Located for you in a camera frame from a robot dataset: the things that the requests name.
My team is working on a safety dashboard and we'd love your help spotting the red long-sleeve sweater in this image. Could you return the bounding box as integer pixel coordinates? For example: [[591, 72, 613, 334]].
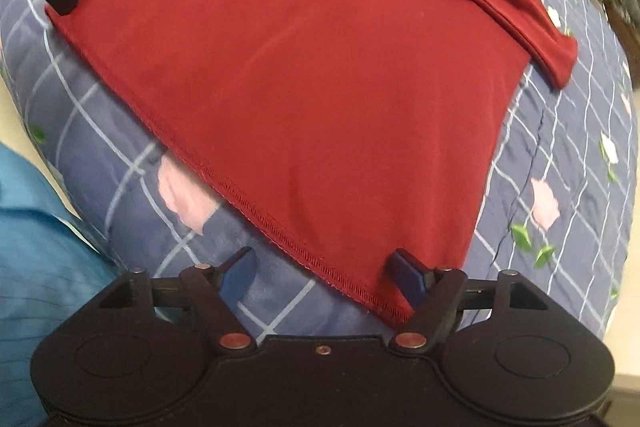
[[51, 0, 578, 325]]

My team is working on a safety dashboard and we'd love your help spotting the teal blue shirt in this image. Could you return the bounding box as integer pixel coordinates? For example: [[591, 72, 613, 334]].
[[1, 145, 118, 426]]

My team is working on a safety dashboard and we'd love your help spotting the dark wooden nightstand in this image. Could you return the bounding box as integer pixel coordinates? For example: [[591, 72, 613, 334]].
[[604, 1, 640, 90]]

